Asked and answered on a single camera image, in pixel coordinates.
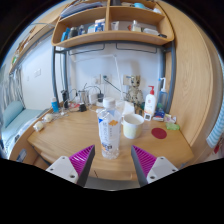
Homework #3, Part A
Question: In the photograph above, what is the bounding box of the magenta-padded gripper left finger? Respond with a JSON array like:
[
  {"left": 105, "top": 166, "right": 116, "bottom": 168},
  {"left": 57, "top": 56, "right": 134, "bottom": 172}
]
[{"left": 45, "top": 144, "right": 96, "bottom": 188}]

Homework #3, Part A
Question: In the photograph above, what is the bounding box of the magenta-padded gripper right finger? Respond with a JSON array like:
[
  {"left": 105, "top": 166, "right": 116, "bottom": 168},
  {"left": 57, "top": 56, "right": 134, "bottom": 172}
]
[{"left": 130, "top": 144, "right": 179, "bottom": 188}]

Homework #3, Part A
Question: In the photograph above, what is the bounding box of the clear plastic drink bottle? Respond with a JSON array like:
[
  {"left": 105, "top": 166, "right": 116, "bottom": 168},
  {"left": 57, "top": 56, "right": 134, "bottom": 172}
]
[{"left": 96, "top": 96, "right": 123, "bottom": 160}]

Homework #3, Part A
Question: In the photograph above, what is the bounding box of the flat round red coaster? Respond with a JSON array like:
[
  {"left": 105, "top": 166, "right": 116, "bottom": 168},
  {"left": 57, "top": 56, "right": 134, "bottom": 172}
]
[{"left": 151, "top": 127, "right": 168, "bottom": 140}]

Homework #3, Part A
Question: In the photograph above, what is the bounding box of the small green packet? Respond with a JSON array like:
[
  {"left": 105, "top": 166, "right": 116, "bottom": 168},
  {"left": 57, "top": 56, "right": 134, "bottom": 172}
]
[{"left": 165, "top": 122, "right": 181, "bottom": 131}]

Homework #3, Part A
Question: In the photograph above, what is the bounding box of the cream white mug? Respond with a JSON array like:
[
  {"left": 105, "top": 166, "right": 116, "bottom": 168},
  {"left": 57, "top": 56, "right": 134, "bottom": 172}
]
[{"left": 120, "top": 113, "right": 145, "bottom": 140}]

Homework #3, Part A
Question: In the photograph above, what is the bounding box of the blue packet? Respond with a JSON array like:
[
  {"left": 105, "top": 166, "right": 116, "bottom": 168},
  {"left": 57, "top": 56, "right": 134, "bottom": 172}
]
[{"left": 152, "top": 110, "right": 166, "bottom": 122}]

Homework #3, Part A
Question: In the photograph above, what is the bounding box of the small blue white-capped bottle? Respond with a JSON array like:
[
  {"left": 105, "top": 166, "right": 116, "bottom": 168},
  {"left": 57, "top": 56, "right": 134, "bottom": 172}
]
[{"left": 50, "top": 96, "right": 60, "bottom": 114}]

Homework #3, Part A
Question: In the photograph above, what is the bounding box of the white red-pump lotion bottle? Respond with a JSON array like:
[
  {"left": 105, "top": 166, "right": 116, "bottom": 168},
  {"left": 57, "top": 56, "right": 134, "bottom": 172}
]
[{"left": 143, "top": 85, "right": 158, "bottom": 118}]

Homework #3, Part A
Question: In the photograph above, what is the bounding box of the white tissue pack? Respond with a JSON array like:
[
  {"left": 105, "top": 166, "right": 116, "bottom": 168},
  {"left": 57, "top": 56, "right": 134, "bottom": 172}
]
[{"left": 114, "top": 100, "right": 136, "bottom": 117}]

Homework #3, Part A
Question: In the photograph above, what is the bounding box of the clear blue spray bottle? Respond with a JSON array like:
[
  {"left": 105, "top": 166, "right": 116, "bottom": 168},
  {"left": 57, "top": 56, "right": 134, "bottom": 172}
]
[{"left": 156, "top": 77, "right": 169, "bottom": 113}]

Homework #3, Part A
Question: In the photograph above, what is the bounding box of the teal striped towel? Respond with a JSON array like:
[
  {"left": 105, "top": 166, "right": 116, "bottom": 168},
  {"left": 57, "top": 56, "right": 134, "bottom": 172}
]
[{"left": 206, "top": 99, "right": 224, "bottom": 149}]

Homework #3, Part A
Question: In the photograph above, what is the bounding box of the bed with teal pillow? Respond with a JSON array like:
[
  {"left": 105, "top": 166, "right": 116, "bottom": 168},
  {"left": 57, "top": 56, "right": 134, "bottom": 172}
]
[{"left": 0, "top": 99, "right": 51, "bottom": 158}]

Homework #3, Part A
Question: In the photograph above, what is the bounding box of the wooden tree-man figurine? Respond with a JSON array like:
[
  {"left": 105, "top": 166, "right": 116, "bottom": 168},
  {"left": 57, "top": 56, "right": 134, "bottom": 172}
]
[{"left": 125, "top": 75, "right": 145, "bottom": 106}]

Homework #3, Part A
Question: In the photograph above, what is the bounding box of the wooden shelf unit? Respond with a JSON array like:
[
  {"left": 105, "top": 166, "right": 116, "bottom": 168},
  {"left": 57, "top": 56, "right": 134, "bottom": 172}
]
[{"left": 50, "top": 0, "right": 176, "bottom": 49}]

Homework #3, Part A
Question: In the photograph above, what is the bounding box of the grey metal bed frame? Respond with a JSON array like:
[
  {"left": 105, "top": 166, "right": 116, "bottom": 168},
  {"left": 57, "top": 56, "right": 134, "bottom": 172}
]
[{"left": 50, "top": 40, "right": 177, "bottom": 114}]

